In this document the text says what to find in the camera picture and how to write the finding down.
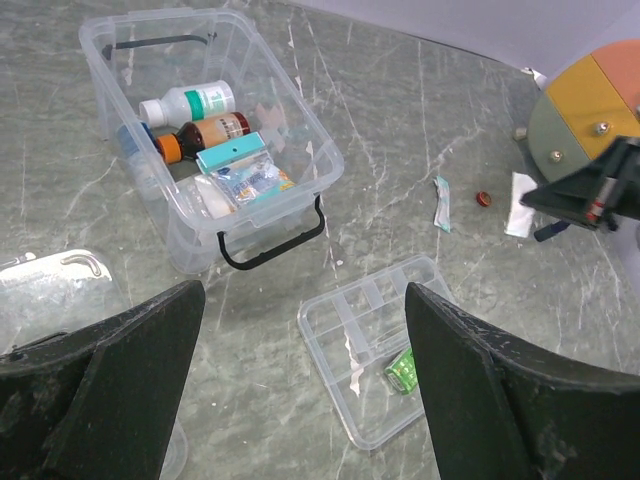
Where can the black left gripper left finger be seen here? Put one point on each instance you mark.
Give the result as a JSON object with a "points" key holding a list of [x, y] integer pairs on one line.
{"points": [[101, 402]]}

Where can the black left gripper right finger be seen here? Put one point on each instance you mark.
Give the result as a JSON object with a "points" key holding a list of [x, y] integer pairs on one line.
{"points": [[499, 407]]}

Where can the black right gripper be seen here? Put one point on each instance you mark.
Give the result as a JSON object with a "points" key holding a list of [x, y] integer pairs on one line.
{"points": [[595, 195]]}

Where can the green white medicine box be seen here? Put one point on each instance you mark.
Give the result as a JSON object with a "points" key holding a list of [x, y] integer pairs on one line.
{"points": [[401, 372]]}

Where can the clear compartment tray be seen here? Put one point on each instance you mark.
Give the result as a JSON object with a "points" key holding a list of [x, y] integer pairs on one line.
{"points": [[353, 333]]}

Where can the brown bottle orange label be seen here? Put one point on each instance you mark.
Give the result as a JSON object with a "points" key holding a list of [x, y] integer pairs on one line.
{"points": [[196, 136]]}

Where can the clear plastic medicine box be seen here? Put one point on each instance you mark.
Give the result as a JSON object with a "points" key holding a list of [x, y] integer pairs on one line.
{"points": [[140, 56]]}

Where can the white bottle green label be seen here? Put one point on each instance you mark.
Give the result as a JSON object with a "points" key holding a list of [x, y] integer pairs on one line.
{"points": [[185, 104]]}

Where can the small dark blue cap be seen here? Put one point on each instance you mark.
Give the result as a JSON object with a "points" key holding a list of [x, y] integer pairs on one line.
{"points": [[550, 231]]}

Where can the cream cylinder orange face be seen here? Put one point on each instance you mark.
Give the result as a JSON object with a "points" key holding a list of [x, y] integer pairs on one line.
{"points": [[584, 109]]}

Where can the small copper coin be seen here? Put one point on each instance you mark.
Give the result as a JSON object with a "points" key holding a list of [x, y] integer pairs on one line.
{"points": [[483, 199]]}

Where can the white teal swab packet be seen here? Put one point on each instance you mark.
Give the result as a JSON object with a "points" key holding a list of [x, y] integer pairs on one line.
{"points": [[442, 214]]}

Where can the clear box lid black handle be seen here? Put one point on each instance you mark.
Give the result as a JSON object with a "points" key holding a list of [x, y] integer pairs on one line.
{"points": [[53, 295]]}

